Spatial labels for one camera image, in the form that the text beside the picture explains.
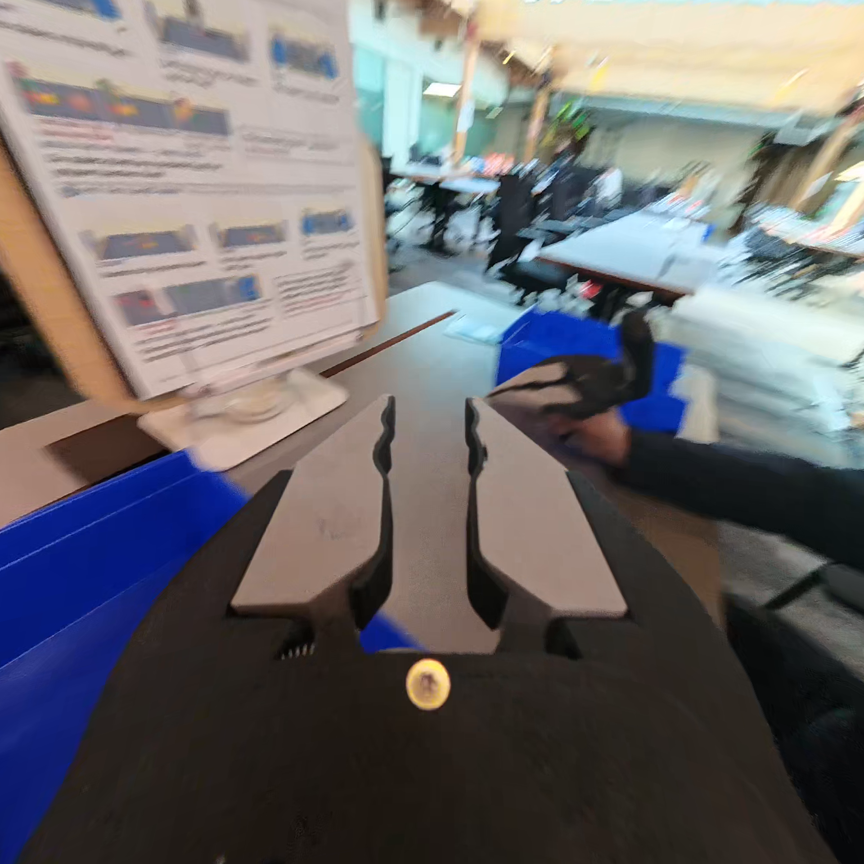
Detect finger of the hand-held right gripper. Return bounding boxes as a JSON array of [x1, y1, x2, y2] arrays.
[[486, 360, 576, 402], [496, 391, 578, 440]]

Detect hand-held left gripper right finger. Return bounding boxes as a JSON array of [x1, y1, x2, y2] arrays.
[[464, 396, 630, 630]]

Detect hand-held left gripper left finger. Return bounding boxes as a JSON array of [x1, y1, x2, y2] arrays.
[[229, 395, 397, 630]]

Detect blue plastic bin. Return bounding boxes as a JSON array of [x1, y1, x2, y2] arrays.
[[496, 307, 686, 433], [0, 449, 421, 864]]

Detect person's right forearm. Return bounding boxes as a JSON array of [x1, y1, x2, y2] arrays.
[[624, 432, 864, 568]]

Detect grey desk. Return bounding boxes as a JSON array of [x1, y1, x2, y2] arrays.
[[0, 280, 723, 656]]

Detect long white desk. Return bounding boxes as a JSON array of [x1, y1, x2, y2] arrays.
[[536, 212, 718, 299]]

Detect person's right hand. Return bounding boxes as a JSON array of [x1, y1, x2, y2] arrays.
[[550, 410, 633, 468]]

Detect white paper sheets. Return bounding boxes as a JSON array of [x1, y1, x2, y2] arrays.
[[445, 314, 504, 346]]

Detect black office chair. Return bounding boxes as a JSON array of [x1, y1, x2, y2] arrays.
[[763, 562, 864, 610]]

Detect person's torso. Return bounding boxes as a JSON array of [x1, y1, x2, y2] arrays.
[[725, 594, 864, 864]]

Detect printed instruction sheet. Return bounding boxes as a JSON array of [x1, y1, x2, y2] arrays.
[[0, 0, 379, 399]]

